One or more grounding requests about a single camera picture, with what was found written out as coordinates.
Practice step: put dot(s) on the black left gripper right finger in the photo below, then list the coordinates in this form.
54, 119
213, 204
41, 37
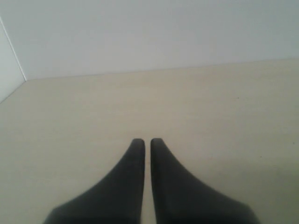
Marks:
181, 198

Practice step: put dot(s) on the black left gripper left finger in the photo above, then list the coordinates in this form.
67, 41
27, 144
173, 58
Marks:
116, 199

